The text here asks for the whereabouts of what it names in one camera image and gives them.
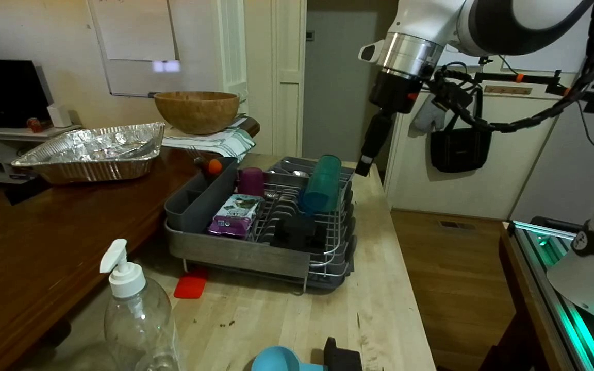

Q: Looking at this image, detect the blue-grey cutlery holder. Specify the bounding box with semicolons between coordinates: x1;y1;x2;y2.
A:
163;163;242;235

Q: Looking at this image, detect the purple cup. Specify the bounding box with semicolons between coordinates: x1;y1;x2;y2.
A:
236;165;268;197

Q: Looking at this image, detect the red flat square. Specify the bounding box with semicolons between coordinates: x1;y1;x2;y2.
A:
171;268;210;300

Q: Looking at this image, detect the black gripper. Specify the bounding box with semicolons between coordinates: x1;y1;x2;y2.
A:
356;68;425;174

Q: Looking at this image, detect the small black block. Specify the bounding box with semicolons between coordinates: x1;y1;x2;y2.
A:
321;336;365;371

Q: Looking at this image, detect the purple printed packet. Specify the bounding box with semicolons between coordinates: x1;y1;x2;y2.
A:
207;191;266;240

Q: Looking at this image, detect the white cabinet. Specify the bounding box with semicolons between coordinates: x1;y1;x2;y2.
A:
383;66;577;222

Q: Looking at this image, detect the white wall board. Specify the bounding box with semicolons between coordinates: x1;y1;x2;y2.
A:
90;0;184;99

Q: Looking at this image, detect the black object in rack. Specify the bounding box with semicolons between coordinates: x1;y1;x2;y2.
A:
268;212;323;254

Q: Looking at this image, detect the small orange object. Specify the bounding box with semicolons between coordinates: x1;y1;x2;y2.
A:
204;156;228;179

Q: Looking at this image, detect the black hanging bag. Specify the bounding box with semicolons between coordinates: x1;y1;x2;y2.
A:
430;89;496;174

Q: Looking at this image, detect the light blue round object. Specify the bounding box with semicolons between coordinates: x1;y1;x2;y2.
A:
247;344;329;371

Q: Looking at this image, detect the aluminium foil tray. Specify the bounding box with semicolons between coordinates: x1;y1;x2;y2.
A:
9;122;169;187

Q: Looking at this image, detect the white paper stack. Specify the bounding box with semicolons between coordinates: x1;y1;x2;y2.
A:
162;113;258;165

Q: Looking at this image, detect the brown wooden bowl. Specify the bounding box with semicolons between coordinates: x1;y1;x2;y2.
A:
151;90;243;138

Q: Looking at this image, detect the black television screen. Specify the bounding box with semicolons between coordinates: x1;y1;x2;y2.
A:
0;57;57;130

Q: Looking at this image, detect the steel wire dish rack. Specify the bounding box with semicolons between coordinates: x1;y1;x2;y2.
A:
163;154;359;297

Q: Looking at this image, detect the robot stand with green light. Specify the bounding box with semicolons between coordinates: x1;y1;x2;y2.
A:
497;216;594;371

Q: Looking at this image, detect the clear pump dispenser bottle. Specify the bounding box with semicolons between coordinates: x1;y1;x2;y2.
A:
98;237;184;371

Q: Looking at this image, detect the teal plastic cup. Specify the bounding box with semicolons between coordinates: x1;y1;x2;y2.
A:
297;153;346;216

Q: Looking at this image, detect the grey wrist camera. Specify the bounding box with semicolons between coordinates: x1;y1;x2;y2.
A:
409;95;450;135

